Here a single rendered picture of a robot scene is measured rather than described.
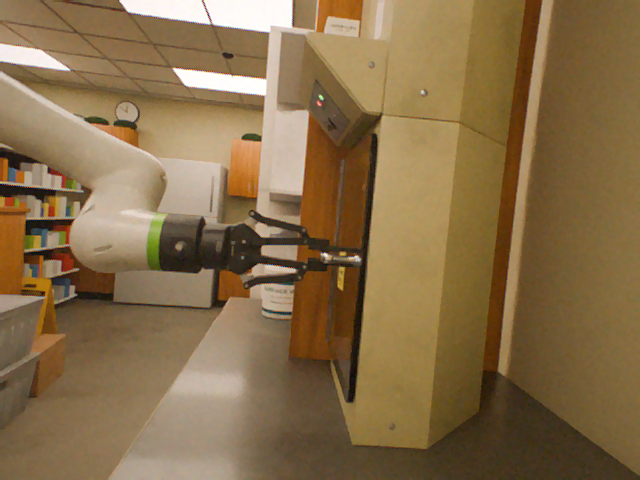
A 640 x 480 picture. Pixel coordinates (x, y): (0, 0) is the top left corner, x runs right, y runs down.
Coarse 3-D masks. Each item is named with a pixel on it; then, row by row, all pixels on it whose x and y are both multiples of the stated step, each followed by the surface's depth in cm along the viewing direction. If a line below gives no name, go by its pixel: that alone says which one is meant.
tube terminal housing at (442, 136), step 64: (448, 0) 61; (512, 0) 72; (448, 64) 62; (512, 64) 75; (384, 128) 62; (448, 128) 62; (384, 192) 62; (448, 192) 63; (384, 256) 63; (448, 256) 64; (384, 320) 63; (448, 320) 66; (384, 384) 64; (448, 384) 68
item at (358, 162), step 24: (360, 144) 72; (360, 168) 70; (360, 192) 68; (360, 216) 66; (360, 240) 64; (360, 264) 63; (336, 288) 87; (360, 288) 63; (336, 312) 84; (360, 312) 64; (336, 336) 81; (336, 360) 79
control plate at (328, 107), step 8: (320, 88) 71; (312, 96) 79; (328, 96) 71; (312, 104) 84; (328, 104) 74; (320, 112) 83; (328, 112) 78; (320, 120) 88; (336, 120) 77; (344, 120) 73; (328, 128) 87; (344, 128) 76; (336, 136) 86
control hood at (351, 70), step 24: (312, 48) 61; (336, 48) 60; (360, 48) 61; (384, 48) 61; (312, 72) 69; (336, 72) 61; (360, 72) 61; (384, 72) 61; (336, 96) 67; (360, 96) 61; (360, 120) 66; (336, 144) 92
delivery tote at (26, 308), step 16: (0, 304) 240; (16, 304) 241; (32, 304) 251; (0, 320) 227; (16, 320) 241; (32, 320) 256; (0, 336) 230; (16, 336) 244; (32, 336) 260; (0, 352) 232; (16, 352) 247; (0, 368) 236
